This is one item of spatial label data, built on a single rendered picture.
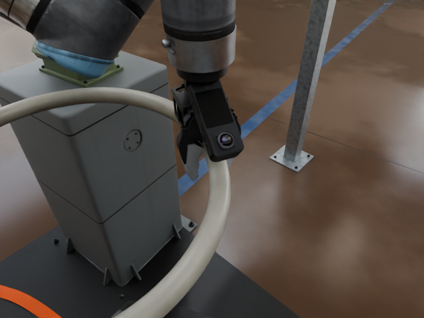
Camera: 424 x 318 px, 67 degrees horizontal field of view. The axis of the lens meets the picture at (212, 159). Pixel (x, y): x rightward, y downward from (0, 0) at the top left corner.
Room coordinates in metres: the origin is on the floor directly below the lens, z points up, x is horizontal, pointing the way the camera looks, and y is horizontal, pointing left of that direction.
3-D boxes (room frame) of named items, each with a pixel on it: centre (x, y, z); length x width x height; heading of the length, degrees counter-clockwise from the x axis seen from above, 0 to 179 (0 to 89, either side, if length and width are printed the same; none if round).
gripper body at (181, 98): (0.43, 0.02, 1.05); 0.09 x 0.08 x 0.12; 22
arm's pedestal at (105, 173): (0.97, 0.42, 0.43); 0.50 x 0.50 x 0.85; 54
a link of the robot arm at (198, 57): (0.42, 0.02, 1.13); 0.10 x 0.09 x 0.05; 111
